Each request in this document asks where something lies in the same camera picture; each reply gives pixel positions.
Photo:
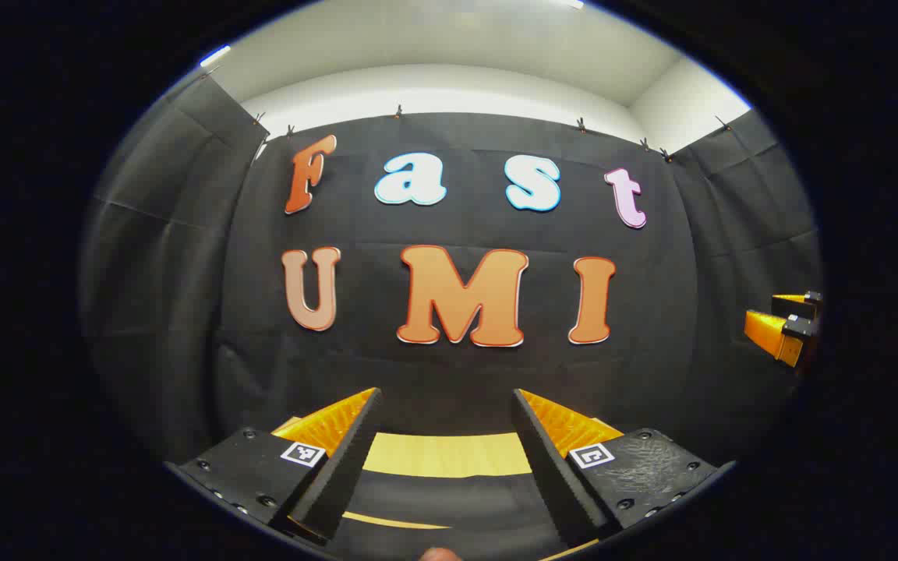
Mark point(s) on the dark grey jeans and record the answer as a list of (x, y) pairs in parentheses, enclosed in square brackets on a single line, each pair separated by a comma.
[(457, 499)]

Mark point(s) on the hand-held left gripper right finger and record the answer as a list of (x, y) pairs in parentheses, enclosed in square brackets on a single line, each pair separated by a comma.
[(550, 475)]

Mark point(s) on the black backdrop cloth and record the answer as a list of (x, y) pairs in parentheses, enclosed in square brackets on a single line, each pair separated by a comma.
[(652, 374)]

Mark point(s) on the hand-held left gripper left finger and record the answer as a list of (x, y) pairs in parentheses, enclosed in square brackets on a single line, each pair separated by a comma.
[(344, 475)]

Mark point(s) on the row of small cloth clips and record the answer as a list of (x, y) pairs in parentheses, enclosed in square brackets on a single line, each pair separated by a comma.
[(398, 113)]

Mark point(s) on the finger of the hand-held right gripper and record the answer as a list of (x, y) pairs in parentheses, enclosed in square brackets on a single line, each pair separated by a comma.
[(768, 335), (807, 305)]

